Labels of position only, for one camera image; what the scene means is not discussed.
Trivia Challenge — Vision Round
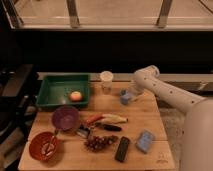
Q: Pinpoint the spoon in red bowl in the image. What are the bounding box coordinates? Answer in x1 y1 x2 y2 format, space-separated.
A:
44 129 59 156

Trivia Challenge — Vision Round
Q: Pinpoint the apple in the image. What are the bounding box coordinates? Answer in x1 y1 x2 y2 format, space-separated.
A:
69 91 83 102

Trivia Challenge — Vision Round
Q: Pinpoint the red bowl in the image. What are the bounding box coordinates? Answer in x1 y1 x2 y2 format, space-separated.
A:
29 132 59 161

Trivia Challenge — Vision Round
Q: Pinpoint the black remote control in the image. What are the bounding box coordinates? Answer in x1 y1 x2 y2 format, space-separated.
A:
114 137 130 162

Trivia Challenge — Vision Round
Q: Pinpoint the banana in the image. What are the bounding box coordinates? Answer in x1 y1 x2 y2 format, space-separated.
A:
101 114 128 123

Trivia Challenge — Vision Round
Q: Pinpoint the small metal can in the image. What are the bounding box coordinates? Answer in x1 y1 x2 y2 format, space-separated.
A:
76 125 91 139

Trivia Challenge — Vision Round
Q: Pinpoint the black chair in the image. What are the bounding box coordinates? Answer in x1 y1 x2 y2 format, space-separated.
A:
0 64 38 144

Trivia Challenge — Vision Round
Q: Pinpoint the bunch of grapes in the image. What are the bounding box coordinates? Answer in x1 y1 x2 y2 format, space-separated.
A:
84 135 118 152

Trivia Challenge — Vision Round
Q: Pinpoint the green plastic tray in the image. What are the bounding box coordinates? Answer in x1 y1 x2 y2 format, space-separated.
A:
36 74 90 109

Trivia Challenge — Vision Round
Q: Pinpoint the blue sponge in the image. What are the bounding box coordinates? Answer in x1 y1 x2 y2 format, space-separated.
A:
136 130 155 154

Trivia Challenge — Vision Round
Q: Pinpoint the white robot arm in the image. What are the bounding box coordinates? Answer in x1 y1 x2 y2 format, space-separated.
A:
129 65 213 171

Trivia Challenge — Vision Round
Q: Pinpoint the carrot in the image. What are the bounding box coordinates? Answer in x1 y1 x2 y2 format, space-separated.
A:
85 114 103 125

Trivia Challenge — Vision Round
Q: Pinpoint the white cup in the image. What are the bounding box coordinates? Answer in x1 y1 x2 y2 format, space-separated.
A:
100 71 113 89

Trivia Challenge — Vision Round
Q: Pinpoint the purple bowl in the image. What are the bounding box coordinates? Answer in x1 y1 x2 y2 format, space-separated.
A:
51 106 79 131

